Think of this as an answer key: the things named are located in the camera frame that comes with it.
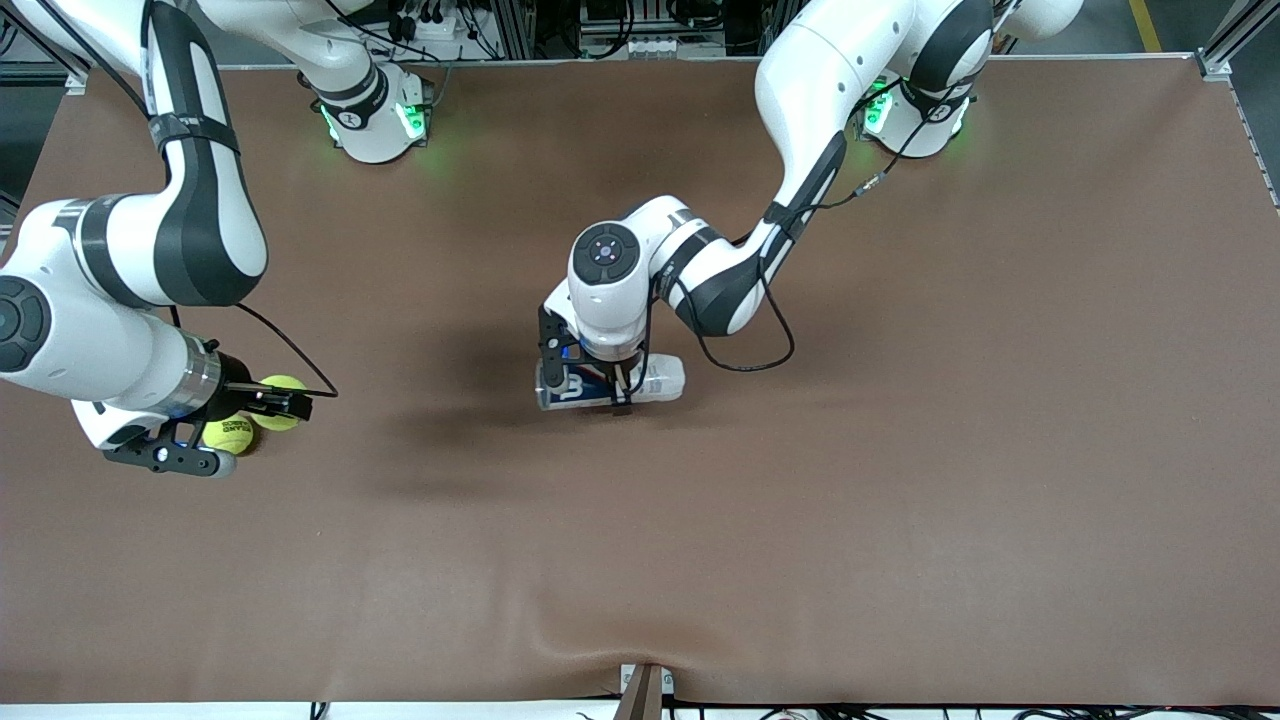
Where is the yellow-green tennis ball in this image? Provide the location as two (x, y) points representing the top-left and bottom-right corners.
(203, 412), (257, 457)
(255, 375), (309, 433)

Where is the blue white tennis ball can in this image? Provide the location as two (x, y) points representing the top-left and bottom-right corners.
(537, 352), (687, 412)

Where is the brown table mat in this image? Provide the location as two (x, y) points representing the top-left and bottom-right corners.
(0, 55), (1280, 707)

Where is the white power strip with plugs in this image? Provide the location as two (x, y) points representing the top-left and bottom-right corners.
(385, 0), (476, 46)

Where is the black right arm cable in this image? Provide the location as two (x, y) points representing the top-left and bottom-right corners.
(60, 0), (339, 401)

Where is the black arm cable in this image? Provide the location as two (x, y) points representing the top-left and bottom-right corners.
(640, 90), (991, 373)
(60, 0), (339, 401)

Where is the brown clamp bar with bracket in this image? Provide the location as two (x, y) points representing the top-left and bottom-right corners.
(612, 663), (677, 720)

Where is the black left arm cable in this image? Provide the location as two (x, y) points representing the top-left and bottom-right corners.
(640, 90), (991, 373)

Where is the aluminium frame post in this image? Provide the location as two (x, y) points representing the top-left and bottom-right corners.
(1195, 0), (1280, 81)
(0, 0), (96, 96)

